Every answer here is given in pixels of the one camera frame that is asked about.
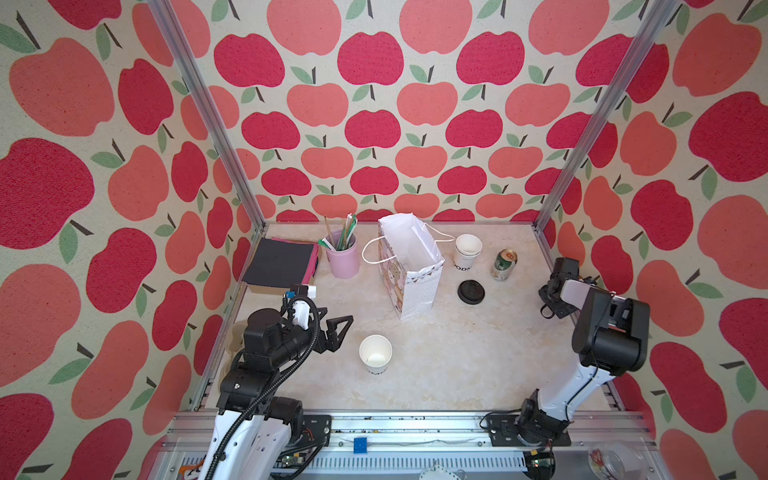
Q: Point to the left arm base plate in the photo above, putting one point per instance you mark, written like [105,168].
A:
[315,429]

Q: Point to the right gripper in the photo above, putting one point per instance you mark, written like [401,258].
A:
[558,288]

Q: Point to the white paper gift bag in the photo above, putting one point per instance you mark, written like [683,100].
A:
[410,261]

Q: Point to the brown wooden stirrer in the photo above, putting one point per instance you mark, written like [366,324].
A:
[330,240]

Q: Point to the clear plastic container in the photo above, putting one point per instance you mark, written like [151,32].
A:
[617,461]

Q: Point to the green drink can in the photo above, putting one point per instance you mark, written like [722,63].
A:
[504,263]

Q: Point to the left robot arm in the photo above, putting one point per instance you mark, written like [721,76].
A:
[258,434]

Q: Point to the aluminium frame post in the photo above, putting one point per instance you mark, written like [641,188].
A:
[173,33]
[651,27]

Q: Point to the black napkin stack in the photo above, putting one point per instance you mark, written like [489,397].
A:
[279,263]

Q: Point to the cardboard cup carrier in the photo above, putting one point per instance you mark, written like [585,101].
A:
[234,342]

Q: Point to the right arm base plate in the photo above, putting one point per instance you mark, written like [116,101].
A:
[506,430]

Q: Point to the green paper straw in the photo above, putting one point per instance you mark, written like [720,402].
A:
[347,231]

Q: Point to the left aluminium frame post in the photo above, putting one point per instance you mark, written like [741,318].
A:
[173,33]

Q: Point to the orange candy bag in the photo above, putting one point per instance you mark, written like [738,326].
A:
[191,471]

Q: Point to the blue small block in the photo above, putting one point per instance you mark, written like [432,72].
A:
[360,445]

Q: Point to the right aluminium frame post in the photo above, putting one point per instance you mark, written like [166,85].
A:
[651,27]

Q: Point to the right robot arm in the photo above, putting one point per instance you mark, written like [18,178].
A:
[609,339]

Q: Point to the pink straw holder cup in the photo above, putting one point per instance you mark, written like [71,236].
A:
[345,264]

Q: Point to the white paper coffee cup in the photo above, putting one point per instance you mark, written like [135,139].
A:
[375,351]

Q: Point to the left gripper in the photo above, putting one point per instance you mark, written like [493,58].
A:
[333,342]

